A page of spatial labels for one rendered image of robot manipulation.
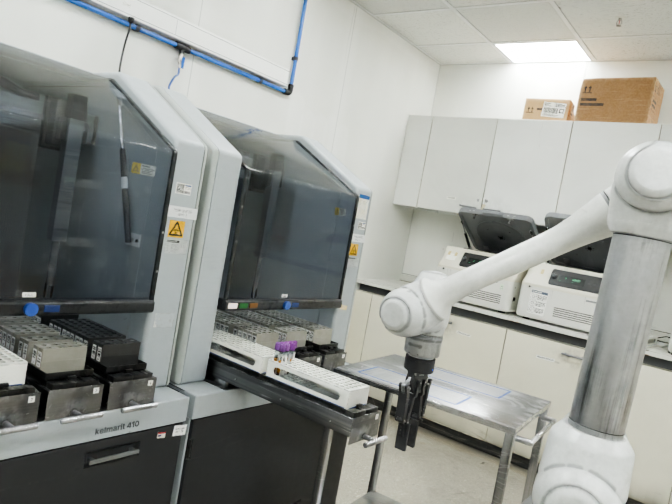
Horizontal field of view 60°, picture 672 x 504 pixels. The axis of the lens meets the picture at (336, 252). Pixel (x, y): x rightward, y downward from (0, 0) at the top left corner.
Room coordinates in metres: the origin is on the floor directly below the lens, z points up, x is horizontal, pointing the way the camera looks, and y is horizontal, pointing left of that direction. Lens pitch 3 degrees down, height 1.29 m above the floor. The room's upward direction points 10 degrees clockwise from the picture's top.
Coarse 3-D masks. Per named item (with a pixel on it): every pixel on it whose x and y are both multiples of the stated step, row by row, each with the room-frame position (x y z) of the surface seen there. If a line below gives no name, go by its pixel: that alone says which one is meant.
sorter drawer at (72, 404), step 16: (32, 384) 1.32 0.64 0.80; (48, 384) 1.30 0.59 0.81; (64, 384) 1.31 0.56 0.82; (80, 384) 1.34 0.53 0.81; (96, 384) 1.37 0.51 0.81; (48, 400) 1.28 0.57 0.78; (64, 400) 1.31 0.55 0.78; (80, 400) 1.34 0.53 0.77; (96, 400) 1.37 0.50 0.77; (48, 416) 1.28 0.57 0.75; (64, 416) 1.31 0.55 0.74; (80, 416) 1.30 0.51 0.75; (96, 416) 1.33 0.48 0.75
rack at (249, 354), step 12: (216, 336) 1.83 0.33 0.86; (228, 336) 1.87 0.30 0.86; (216, 348) 1.82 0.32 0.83; (228, 348) 1.85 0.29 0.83; (240, 348) 1.73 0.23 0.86; (252, 348) 1.76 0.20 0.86; (264, 348) 1.80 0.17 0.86; (240, 360) 1.81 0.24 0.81; (252, 360) 1.83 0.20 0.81; (264, 360) 1.68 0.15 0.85
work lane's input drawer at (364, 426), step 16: (208, 368) 1.78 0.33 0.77; (224, 368) 1.74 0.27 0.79; (240, 368) 1.72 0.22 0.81; (240, 384) 1.69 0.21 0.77; (256, 384) 1.66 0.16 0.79; (272, 384) 1.63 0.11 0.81; (272, 400) 1.62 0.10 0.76; (288, 400) 1.58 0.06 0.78; (304, 400) 1.55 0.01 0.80; (320, 400) 1.53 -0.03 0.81; (304, 416) 1.54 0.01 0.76; (320, 416) 1.51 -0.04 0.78; (336, 416) 1.48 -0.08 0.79; (352, 416) 1.47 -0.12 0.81; (368, 416) 1.51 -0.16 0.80; (352, 432) 1.46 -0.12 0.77; (368, 432) 1.52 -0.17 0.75
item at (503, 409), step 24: (384, 360) 2.11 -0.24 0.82; (384, 384) 1.78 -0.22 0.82; (432, 384) 1.89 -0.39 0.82; (456, 384) 1.95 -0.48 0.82; (480, 384) 2.01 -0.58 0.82; (384, 408) 2.24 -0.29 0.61; (456, 408) 1.66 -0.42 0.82; (480, 408) 1.71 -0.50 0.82; (504, 408) 1.75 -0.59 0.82; (528, 408) 1.80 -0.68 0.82; (384, 432) 2.23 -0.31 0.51; (504, 456) 1.58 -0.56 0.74; (504, 480) 1.57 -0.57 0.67; (528, 480) 1.93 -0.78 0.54
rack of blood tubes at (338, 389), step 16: (272, 368) 1.65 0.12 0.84; (288, 368) 1.62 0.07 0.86; (304, 368) 1.63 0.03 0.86; (320, 368) 1.67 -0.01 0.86; (288, 384) 1.61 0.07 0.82; (304, 384) 1.65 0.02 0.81; (320, 384) 1.55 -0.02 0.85; (336, 384) 1.54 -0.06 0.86; (352, 384) 1.55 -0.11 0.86; (336, 400) 1.51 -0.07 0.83; (352, 400) 1.50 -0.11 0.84
